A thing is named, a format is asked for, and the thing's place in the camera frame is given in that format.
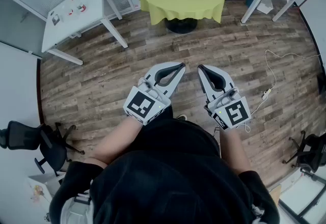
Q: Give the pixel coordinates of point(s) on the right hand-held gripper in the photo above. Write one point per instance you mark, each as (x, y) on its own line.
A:
(235, 113)

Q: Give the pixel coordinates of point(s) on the brown cardboard piece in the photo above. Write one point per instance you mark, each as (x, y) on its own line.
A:
(276, 195)

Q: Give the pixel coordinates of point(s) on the black office chair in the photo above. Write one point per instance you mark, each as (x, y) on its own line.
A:
(51, 149)
(312, 153)

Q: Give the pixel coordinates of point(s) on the person's shoe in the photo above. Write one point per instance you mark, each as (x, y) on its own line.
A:
(182, 117)

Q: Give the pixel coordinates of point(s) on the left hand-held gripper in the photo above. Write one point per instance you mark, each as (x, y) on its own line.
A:
(138, 104)

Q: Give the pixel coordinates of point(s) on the black round table base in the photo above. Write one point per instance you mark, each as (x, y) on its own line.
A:
(180, 25)

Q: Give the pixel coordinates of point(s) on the black and white card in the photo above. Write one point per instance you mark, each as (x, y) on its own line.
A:
(55, 20)

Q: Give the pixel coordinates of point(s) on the white power strip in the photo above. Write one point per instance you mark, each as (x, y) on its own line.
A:
(266, 93)

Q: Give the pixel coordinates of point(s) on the person's left forearm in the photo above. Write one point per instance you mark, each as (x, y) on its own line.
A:
(112, 141)

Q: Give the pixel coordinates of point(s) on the small pink artificial flowers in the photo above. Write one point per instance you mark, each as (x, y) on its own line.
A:
(38, 190)

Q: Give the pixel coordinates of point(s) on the person's black top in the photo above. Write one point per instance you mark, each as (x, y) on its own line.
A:
(165, 179)

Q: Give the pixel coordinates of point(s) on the person's right forearm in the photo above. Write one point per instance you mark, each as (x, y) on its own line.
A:
(234, 151)

